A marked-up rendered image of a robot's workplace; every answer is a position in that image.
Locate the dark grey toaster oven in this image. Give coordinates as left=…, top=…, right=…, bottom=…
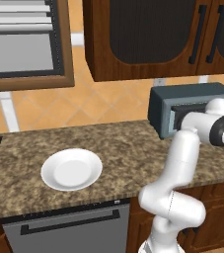
left=147, top=82, right=224, bottom=140

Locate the brown base cupboard door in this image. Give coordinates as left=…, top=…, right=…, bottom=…
left=181, top=194, right=224, bottom=253

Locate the white round plate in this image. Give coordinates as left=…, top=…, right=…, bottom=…
left=40, top=147, right=104, bottom=192

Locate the grey dishwasher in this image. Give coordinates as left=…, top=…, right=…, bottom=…
left=0, top=198, right=131, bottom=253

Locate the wood-framed window with blinds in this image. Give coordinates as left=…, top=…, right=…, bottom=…
left=0, top=0, right=76, bottom=93

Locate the brown wooden drawer front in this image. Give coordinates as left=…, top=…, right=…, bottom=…
left=204, top=180, right=224, bottom=201

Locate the brown wall cupboard door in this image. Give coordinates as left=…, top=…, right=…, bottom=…
left=82, top=0, right=212, bottom=83
left=195, top=0, right=224, bottom=76

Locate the black dishwasher handle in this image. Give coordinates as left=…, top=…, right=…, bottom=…
left=20, top=209, right=121, bottom=236

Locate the black cupboard door handle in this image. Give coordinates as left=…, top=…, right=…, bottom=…
left=205, top=4, right=224, bottom=64
left=187, top=4, right=207, bottom=65

